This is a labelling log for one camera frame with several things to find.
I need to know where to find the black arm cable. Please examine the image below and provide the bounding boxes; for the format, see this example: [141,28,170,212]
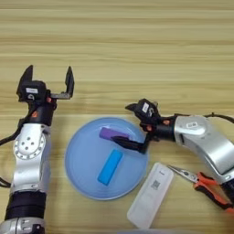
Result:
[0,124,26,188]
[164,112,234,124]

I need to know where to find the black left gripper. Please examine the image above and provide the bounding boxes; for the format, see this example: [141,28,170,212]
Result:
[16,64,75,126]

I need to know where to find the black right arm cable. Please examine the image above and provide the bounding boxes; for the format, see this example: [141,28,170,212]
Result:
[164,112,234,124]

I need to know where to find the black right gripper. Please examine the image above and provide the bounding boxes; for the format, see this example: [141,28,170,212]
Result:
[111,102,176,154]

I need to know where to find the light blue round plate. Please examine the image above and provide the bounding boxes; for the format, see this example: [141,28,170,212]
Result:
[64,116,150,201]

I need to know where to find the orange black needle-nose pliers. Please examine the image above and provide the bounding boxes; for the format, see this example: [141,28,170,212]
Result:
[166,164,234,214]

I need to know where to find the purple rectangular block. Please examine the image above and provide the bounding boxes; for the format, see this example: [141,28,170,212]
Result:
[99,126,131,142]

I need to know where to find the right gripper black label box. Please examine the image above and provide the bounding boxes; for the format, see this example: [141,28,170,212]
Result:
[134,99,160,122]

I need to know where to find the white rectangular remote device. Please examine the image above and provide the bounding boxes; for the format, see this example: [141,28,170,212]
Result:
[126,162,175,230]

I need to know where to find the blue rectangular block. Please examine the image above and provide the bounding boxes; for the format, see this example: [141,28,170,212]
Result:
[97,148,124,186]

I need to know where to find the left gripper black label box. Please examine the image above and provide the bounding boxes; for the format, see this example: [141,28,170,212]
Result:
[17,80,48,103]

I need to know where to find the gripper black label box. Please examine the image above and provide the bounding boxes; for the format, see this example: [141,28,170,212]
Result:
[17,80,48,103]
[134,99,160,122]

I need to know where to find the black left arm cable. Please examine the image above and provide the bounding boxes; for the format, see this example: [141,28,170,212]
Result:
[0,124,26,188]

